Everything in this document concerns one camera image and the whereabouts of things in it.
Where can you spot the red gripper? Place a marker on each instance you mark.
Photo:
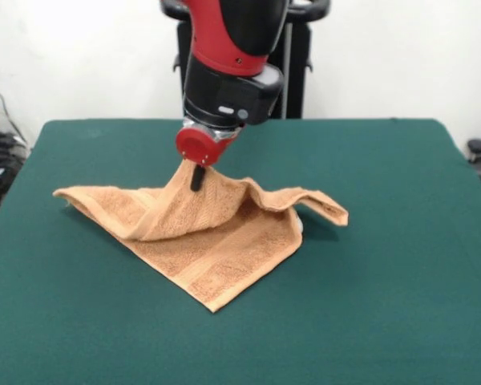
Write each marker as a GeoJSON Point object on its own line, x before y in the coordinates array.
{"type": "Point", "coordinates": [196, 146]}

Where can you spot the tan terry towel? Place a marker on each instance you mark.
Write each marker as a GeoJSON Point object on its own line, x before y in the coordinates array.
{"type": "Point", "coordinates": [224, 248]}

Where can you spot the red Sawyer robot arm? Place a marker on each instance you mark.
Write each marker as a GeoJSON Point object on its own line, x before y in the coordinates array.
{"type": "Point", "coordinates": [232, 60]}

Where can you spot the dark green table cloth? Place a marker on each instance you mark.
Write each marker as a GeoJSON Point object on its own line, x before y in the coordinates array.
{"type": "Point", "coordinates": [104, 321]}

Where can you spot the black equipment pile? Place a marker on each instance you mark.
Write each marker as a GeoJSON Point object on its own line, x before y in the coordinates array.
{"type": "Point", "coordinates": [0, 160]}

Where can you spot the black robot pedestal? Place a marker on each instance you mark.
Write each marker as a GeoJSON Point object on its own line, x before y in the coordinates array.
{"type": "Point", "coordinates": [300, 60]}

